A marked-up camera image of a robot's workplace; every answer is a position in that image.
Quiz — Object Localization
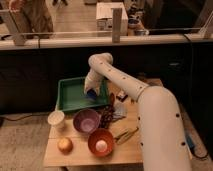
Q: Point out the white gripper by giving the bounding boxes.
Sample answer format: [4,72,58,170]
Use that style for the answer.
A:
[84,69,104,95]

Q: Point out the blue sponge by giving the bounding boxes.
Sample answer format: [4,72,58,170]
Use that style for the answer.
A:
[86,89,97,100]

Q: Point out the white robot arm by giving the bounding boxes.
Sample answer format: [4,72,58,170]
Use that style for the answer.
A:
[84,53,192,171]

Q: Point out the green plastic tray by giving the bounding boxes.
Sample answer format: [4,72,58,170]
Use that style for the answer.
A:
[57,77,109,113]

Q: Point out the small rectangular box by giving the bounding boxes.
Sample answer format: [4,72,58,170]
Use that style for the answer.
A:
[116,90,128,102]

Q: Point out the brown patterned cloth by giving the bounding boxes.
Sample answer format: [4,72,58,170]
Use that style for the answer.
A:
[99,93,115,129]

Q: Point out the light blue cloth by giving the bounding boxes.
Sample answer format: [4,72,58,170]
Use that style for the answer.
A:
[113,101,127,120]

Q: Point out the purple bowl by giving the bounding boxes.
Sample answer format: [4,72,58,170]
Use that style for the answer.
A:
[73,109,101,134]

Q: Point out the white cup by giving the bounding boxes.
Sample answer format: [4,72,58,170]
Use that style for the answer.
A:
[47,110,65,130]

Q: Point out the red bowl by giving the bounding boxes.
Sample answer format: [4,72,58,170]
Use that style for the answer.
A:
[88,128,114,157]

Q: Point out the wooden table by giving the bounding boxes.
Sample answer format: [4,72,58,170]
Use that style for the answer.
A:
[42,78,193,168]

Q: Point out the olive tongs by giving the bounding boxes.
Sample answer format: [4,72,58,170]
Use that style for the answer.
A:
[114,127,139,145]

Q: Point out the white egg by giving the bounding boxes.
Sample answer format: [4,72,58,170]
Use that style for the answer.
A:
[96,140,107,152]

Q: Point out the white cardboard box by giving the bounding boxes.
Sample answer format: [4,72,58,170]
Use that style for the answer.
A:
[96,2,128,36]

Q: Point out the person in khaki pants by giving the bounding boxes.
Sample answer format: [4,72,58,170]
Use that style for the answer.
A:
[8,0,53,39]

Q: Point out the blue object on floor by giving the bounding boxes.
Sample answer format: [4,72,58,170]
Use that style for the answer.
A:
[186,134,195,150]

